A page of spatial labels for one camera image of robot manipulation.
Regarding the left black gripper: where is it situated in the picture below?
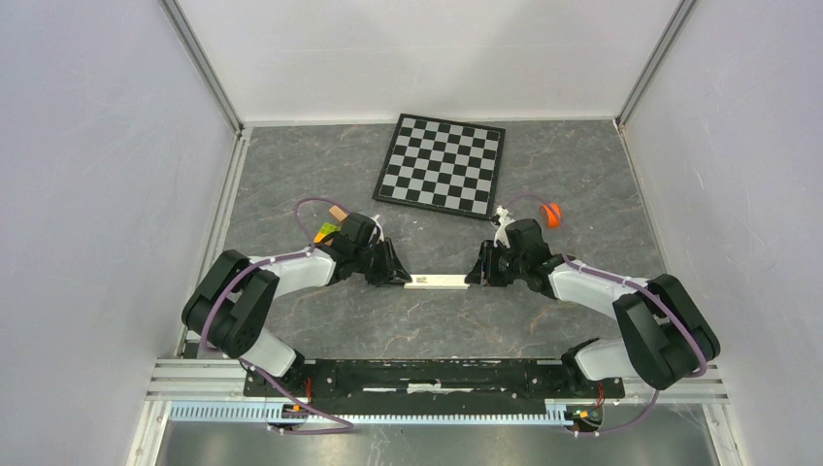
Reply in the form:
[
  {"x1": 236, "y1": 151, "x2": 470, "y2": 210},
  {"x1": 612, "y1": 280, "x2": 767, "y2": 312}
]
[{"x1": 353, "y1": 238, "x2": 411, "y2": 289}]

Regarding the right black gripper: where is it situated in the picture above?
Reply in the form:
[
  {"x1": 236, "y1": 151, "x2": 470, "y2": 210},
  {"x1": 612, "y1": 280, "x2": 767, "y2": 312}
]
[{"x1": 465, "y1": 240, "x2": 527, "y2": 287}]

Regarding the white rectangular bar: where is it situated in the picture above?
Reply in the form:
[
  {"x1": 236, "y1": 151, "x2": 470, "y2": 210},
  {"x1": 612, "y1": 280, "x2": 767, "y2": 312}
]
[{"x1": 404, "y1": 274, "x2": 470, "y2": 290}]

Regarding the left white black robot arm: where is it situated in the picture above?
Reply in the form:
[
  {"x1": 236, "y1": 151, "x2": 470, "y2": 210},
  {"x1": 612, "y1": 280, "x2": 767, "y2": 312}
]
[{"x1": 181, "y1": 213, "x2": 412, "y2": 396}]

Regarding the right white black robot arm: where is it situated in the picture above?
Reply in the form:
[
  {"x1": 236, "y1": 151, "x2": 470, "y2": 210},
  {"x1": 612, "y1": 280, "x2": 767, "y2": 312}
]
[{"x1": 465, "y1": 219, "x2": 721, "y2": 396}]

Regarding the yellow green lego stack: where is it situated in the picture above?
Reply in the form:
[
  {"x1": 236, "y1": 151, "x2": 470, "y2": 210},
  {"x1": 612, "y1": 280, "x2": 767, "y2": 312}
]
[{"x1": 313, "y1": 222, "x2": 341, "y2": 245}]

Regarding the small wooden block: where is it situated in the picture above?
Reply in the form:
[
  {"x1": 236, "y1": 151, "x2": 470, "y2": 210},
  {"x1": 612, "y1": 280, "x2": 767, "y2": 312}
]
[{"x1": 328, "y1": 206, "x2": 348, "y2": 223}]

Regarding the orange tape roll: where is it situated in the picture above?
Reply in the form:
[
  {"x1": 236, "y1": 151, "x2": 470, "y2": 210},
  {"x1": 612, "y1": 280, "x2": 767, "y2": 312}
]
[{"x1": 541, "y1": 203, "x2": 562, "y2": 229}]

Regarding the black white chessboard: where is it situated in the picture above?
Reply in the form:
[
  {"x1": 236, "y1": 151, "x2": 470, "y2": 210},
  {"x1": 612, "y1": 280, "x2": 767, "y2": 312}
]
[{"x1": 372, "y1": 114, "x2": 506, "y2": 220}]

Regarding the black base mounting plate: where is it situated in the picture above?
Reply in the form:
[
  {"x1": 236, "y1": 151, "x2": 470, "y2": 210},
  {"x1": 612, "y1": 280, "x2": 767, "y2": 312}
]
[{"x1": 278, "y1": 358, "x2": 626, "y2": 416}]

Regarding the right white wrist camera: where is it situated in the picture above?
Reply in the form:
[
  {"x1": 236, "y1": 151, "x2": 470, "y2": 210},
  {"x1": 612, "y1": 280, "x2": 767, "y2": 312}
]
[{"x1": 494, "y1": 206, "x2": 514, "y2": 249}]

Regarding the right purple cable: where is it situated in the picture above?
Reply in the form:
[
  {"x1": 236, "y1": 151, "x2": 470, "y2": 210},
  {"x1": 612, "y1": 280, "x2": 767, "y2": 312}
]
[{"x1": 498, "y1": 193, "x2": 709, "y2": 436}]

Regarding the aluminium frame rail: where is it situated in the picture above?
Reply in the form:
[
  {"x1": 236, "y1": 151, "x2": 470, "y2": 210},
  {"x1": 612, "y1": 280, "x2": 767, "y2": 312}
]
[{"x1": 126, "y1": 359, "x2": 287, "y2": 465}]

